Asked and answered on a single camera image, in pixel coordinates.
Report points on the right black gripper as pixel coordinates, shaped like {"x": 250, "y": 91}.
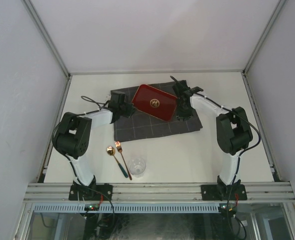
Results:
{"x": 180, "y": 114}

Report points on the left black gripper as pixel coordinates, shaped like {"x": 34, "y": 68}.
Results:
{"x": 131, "y": 110}

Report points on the red rectangular tray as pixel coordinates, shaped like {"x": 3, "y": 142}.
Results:
{"x": 155, "y": 102}

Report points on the grey checked cloth napkin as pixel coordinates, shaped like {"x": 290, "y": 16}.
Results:
{"x": 144, "y": 126}

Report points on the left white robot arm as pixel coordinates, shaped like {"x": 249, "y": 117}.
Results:
{"x": 71, "y": 136}

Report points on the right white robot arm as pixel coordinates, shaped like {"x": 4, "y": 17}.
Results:
{"x": 233, "y": 135}

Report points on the rose gold fork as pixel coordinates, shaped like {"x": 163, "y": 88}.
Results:
{"x": 120, "y": 150}

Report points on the clear glass cup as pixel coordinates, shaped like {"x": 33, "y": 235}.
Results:
{"x": 137, "y": 167}

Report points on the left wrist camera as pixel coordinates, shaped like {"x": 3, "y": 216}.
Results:
{"x": 117, "y": 99}

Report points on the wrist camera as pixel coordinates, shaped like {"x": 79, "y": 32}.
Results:
{"x": 181, "y": 88}
{"x": 117, "y": 99}

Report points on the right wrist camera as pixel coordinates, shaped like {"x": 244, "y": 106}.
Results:
{"x": 181, "y": 88}

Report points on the gold spoon green handle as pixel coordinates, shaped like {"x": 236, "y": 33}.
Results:
{"x": 111, "y": 152}

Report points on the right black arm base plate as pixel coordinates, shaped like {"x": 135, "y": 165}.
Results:
{"x": 214, "y": 192}

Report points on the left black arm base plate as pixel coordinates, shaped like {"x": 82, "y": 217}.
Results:
{"x": 78, "y": 192}

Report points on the grey slotted cable duct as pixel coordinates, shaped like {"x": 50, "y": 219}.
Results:
{"x": 127, "y": 208}

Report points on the aluminium front rail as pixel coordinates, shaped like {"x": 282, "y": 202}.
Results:
{"x": 253, "y": 192}

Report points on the left aluminium frame post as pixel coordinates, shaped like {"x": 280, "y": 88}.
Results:
{"x": 35, "y": 17}

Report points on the aluminium frame post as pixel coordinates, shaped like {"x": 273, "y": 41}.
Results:
{"x": 263, "y": 37}
{"x": 35, "y": 17}

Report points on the right aluminium frame post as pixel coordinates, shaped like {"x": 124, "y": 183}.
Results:
{"x": 263, "y": 37}

